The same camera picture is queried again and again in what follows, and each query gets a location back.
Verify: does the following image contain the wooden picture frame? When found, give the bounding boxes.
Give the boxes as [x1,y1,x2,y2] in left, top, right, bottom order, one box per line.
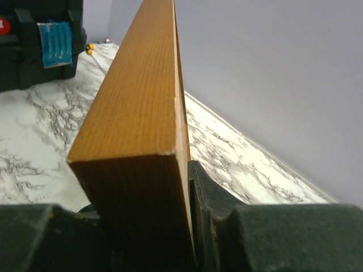
[67,1,195,271]

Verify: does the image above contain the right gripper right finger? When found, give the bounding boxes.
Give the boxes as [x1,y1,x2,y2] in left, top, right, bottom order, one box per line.
[188,160,362,271]

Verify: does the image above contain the black toolbox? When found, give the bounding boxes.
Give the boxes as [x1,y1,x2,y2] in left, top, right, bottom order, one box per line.
[1,1,87,91]

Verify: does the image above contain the yellow handled tool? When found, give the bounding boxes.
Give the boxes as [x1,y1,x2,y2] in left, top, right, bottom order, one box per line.
[85,44,95,55]

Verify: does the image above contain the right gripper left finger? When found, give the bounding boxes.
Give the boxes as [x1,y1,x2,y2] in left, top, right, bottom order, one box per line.
[1,204,112,271]

